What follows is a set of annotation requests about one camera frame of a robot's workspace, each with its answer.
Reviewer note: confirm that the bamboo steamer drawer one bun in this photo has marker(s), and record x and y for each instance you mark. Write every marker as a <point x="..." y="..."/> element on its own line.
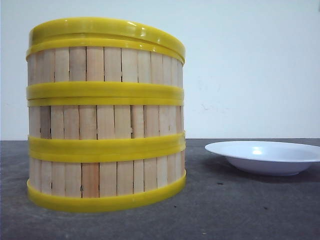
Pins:
<point x="103" y="133"/>

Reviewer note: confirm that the bamboo steamer drawer three buns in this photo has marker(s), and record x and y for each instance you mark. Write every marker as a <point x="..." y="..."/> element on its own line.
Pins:
<point x="77" y="70"/>

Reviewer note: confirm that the yellow woven bamboo steamer lid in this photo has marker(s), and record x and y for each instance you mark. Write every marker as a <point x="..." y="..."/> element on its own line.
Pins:
<point x="103" y="32"/>

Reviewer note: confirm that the bamboo steamer drawer two buns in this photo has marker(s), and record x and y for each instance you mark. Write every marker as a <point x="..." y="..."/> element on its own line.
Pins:
<point x="103" y="175"/>

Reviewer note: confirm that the white shallow plate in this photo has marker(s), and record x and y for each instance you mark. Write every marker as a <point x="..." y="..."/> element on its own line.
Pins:
<point x="271" y="158"/>

